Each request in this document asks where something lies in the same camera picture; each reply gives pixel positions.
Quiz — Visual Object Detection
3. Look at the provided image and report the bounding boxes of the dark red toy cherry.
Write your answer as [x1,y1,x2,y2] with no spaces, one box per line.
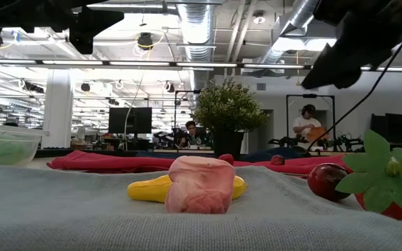
[269,154,286,167]
[217,153,235,166]

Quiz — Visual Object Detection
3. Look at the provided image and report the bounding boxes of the pink toy fruit piece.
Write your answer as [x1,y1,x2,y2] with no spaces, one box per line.
[165,155,236,215]

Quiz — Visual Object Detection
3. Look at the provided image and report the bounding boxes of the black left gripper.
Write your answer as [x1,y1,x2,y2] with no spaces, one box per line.
[0,0,126,56]

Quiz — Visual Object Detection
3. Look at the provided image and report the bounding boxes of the grey cloth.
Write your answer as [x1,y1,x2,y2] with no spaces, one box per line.
[0,162,402,251]

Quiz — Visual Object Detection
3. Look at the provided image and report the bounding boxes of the yellow toy banana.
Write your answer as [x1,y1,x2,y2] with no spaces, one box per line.
[127,174,248,204]

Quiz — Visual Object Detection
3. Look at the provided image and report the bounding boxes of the person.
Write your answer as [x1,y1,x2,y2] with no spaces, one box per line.
[292,103,329,142]
[179,120,205,148]

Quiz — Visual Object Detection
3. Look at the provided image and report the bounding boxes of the white building column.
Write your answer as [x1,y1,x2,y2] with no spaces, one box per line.
[43,68,75,149]

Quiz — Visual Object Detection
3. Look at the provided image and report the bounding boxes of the green potted plant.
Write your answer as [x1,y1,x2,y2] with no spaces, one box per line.
[191,79,271,160]

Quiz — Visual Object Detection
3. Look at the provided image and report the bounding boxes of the black background cabinet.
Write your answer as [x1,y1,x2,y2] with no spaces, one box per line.
[370,112,402,146]

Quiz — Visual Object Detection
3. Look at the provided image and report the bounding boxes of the toy strawberry with green leaves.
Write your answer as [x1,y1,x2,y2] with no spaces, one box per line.
[335,128,402,221]

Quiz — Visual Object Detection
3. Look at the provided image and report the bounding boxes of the dark red toy apple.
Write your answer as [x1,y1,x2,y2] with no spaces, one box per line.
[306,162,352,202]

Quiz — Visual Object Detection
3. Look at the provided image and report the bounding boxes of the long ceiling light strip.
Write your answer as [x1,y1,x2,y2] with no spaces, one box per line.
[0,58,402,72]

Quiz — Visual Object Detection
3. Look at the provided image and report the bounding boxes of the silver ventilation duct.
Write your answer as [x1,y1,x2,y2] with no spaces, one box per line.
[177,0,220,63]
[256,0,322,69]

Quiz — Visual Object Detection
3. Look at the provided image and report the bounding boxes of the green toy starfruit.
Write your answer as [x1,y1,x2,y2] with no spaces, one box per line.
[0,141,31,167]

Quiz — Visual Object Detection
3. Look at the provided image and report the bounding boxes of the black background monitor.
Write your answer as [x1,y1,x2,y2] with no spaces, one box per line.
[108,107,153,135]

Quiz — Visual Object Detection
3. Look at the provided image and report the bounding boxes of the black background stand frame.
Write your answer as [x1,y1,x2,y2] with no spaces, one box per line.
[285,93,337,149]
[174,89,202,140]

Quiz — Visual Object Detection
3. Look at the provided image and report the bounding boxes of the clear plastic tupperware container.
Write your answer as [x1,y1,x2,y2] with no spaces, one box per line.
[0,121,50,167]

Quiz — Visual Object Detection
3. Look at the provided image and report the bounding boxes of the black background robot arms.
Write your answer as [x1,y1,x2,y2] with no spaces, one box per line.
[269,134,364,153]

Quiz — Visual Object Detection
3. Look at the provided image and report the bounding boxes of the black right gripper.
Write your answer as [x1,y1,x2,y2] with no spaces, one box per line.
[300,0,402,90]

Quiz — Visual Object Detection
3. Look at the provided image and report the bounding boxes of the red cloth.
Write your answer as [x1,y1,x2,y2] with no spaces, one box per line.
[46,149,354,175]

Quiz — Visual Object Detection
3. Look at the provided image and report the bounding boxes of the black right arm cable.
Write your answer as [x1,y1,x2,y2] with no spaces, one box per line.
[306,36,402,151]

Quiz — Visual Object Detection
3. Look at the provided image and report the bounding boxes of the black ceiling cable reel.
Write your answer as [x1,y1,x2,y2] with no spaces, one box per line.
[137,31,155,50]

